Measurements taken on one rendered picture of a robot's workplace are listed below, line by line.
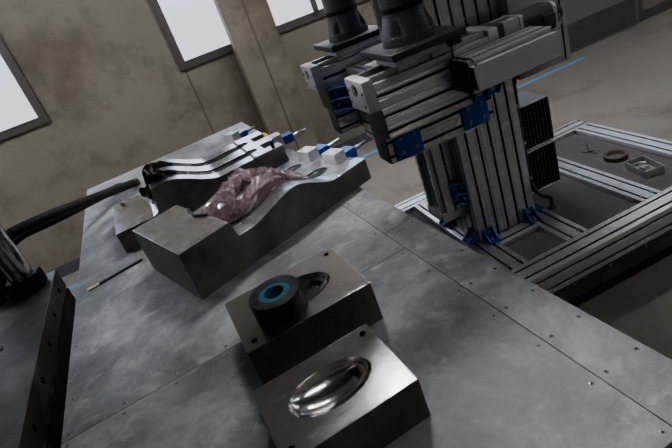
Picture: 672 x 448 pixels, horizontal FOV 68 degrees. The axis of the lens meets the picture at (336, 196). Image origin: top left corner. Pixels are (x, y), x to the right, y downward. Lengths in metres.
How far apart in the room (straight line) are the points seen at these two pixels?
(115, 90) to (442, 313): 3.06
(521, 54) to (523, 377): 0.95
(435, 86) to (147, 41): 2.43
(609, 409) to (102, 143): 3.36
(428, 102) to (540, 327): 0.86
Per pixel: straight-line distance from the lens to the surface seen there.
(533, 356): 0.69
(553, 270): 1.76
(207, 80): 3.57
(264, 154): 1.42
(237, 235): 1.04
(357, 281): 0.76
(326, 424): 0.60
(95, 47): 3.57
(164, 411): 0.84
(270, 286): 0.77
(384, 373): 0.62
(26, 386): 1.17
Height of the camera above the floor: 1.29
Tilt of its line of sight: 24 degrees down
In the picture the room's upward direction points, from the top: 20 degrees counter-clockwise
